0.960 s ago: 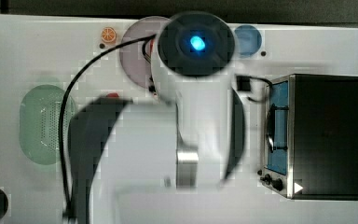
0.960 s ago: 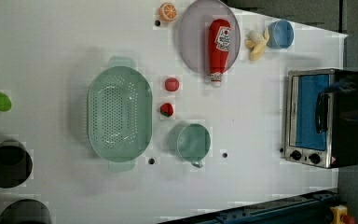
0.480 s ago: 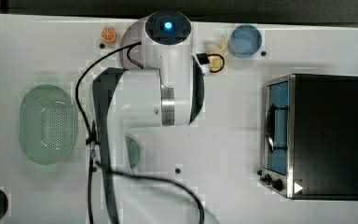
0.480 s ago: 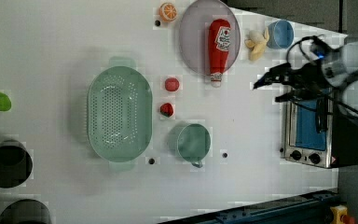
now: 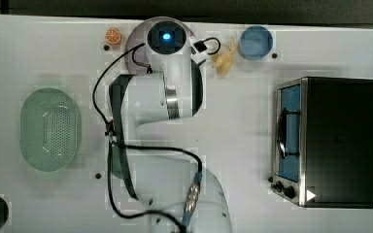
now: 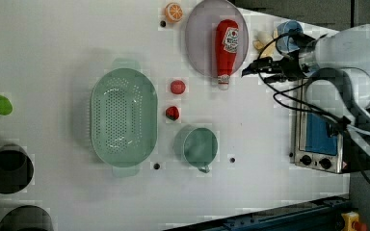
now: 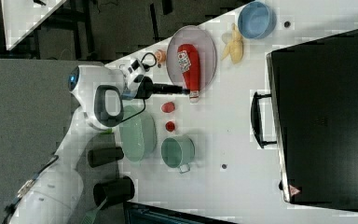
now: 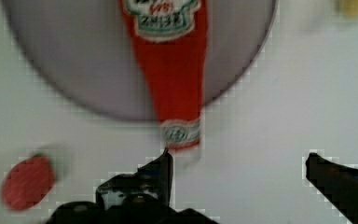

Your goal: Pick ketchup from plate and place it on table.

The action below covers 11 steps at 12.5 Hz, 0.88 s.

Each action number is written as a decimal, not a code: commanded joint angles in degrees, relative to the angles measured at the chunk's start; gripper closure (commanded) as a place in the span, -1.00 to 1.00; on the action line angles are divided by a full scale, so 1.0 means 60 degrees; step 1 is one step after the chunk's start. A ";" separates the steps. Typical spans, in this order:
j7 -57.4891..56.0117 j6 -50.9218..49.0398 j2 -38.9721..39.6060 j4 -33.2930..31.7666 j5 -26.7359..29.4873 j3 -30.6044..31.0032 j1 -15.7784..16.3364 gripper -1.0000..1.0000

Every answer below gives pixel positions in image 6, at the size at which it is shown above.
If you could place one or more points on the green perforated colander basket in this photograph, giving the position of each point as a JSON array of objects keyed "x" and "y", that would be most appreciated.
[{"x": 123, "y": 118}]

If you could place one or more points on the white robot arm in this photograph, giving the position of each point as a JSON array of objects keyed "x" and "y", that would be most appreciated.
[{"x": 336, "y": 75}]

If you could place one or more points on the grey round plate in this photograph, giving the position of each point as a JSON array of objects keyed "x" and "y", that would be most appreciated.
[{"x": 200, "y": 35}]

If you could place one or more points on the orange slice toy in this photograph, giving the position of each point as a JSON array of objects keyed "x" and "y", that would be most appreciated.
[{"x": 173, "y": 12}]

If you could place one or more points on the blue metal frame rail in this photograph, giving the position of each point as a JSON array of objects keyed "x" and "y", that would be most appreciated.
[{"x": 316, "y": 215}]

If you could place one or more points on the red strawberry toy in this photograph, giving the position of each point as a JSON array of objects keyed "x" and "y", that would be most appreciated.
[{"x": 172, "y": 113}]

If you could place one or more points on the green lime toy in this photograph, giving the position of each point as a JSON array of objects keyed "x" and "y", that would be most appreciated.
[{"x": 6, "y": 106}]

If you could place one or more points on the peeled banana toy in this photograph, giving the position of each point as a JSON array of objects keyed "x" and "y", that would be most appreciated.
[{"x": 264, "y": 44}]

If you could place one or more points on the red tomato toy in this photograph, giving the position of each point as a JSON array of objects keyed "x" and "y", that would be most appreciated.
[{"x": 177, "y": 87}]

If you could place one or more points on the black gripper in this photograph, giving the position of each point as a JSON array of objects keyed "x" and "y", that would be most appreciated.
[{"x": 289, "y": 64}]

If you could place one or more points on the green mug with handle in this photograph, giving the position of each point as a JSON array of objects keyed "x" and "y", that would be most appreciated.
[{"x": 197, "y": 146}]

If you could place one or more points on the silver toaster oven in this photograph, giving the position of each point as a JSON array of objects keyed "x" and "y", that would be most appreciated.
[{"x": 318, "y": 145}]

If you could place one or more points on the red plush ketchup bottle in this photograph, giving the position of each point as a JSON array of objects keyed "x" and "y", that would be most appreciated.
[{"x": 226, "y": 43}]

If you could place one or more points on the yellow red emergency button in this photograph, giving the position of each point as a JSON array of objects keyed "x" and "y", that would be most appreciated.
[{"x": 352, "y": 222}]

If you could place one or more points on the blue round cup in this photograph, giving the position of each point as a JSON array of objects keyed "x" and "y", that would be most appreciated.
[{"x": 285, "y": 29}]

